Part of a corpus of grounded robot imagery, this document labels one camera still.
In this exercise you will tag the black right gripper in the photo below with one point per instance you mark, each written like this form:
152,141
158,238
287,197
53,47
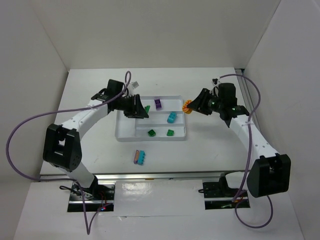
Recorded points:
202,100

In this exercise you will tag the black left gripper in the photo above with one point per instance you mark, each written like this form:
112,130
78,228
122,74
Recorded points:
136,106

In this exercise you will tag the yellow orange printed lego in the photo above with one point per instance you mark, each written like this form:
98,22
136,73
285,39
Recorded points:
185,108

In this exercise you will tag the purple rounded lego block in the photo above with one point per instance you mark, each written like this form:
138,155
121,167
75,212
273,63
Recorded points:
158,104

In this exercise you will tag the green lego block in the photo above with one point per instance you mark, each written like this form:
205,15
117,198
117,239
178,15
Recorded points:
170,133
151,133

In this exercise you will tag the teal square lego block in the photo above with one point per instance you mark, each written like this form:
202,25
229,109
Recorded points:
172,118

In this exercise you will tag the teal lego brick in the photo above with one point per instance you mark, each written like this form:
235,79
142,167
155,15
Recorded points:
141,157

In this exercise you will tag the green lego plate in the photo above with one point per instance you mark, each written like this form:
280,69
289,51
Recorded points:
147,108

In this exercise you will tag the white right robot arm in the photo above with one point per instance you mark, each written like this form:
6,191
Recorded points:
268,172

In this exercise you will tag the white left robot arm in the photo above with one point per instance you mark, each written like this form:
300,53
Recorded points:
62,145

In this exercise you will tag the clear plastic divided tray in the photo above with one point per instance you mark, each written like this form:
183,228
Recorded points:
136,130

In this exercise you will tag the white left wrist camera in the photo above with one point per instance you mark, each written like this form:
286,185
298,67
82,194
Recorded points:
134,85

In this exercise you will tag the aluminium side rail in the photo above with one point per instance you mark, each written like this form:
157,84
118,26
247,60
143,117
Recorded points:
245,87

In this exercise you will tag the aluminium front rail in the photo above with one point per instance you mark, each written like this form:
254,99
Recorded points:
161,175

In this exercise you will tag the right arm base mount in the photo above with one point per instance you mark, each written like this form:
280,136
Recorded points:
218,195

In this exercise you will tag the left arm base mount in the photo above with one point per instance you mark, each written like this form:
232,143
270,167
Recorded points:
103,199

